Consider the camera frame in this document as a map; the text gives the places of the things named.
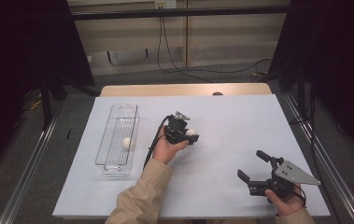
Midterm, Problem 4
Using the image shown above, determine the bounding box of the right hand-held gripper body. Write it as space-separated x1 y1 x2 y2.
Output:
247 156 321 200

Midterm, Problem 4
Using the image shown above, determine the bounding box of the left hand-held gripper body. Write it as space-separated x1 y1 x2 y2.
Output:
163 110 199 146

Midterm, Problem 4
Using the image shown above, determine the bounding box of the clear plastic container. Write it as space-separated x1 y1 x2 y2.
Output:
94 103 141 175

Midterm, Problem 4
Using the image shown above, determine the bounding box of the person's left hand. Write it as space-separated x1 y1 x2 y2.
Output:
151 125 190 165

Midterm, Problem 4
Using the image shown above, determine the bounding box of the person's right hand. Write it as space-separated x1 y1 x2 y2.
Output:
264 183 307 217

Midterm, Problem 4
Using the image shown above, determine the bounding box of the white table board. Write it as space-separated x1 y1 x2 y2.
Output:
52 94 332 218

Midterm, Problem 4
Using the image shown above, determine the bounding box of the wooden table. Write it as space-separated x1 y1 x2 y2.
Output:
99 82 273 97

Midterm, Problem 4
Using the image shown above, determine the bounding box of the black horizontal bar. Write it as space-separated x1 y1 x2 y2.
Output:
70 5 290 21

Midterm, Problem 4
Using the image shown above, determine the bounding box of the dark curtain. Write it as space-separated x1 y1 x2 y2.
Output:
267 0 354 164

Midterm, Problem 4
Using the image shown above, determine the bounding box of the black stand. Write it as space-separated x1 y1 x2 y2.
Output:
38 77 70 131

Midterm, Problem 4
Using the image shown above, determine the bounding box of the right hand-held gripper black cable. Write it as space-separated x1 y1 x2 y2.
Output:
292 183 307 207

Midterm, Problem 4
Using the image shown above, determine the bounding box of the hand-held gripper black cable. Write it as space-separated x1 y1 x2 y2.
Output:
292 183 307 207
142 115 173 171

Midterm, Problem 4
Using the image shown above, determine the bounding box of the left hand-held gripper black cable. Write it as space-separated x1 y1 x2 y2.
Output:
142 115 173 171

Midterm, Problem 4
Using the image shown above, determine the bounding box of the black floor cable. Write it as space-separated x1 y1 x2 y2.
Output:
290 87 322 185

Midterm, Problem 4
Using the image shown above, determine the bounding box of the metal floor rail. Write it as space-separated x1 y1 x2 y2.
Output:
0 102 64 224
281 92 354 224

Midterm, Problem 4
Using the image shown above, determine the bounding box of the black wall cable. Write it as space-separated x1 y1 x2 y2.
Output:
156 16 213 84
161 17 273 75

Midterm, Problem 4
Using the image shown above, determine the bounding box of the white wall socket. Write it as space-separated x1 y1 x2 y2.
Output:
154 0 177 9

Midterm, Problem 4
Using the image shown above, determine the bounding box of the yellow floor cable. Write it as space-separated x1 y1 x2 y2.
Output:
24 90 42 112

